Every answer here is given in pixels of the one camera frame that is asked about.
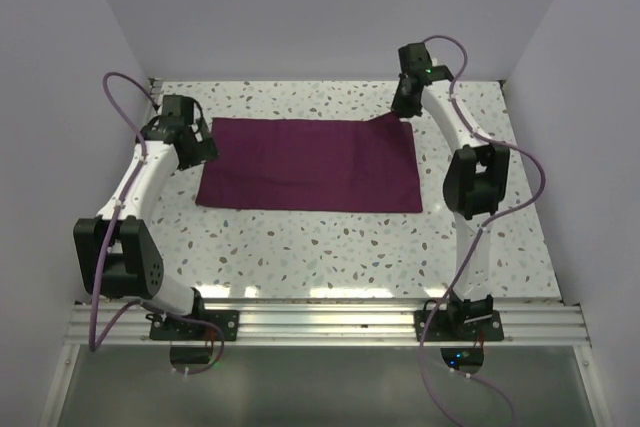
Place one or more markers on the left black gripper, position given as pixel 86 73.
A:
pixel 204 150

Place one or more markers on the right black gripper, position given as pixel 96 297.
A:
pixel 399 108

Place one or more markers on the purple cloth wrap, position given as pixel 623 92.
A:
pixel 366 166

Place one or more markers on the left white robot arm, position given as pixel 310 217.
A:
pixel 117 255

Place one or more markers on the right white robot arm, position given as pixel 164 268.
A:
pixel 475 182

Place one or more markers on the aluminium left side rail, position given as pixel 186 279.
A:
pixel 119 202

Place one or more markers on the aluminium rail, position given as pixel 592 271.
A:
pixel 391 323
pixel 119 202

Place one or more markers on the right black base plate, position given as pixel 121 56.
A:
pixel 458 327

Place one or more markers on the aluminium front rail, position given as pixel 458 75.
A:
pixel 391 323

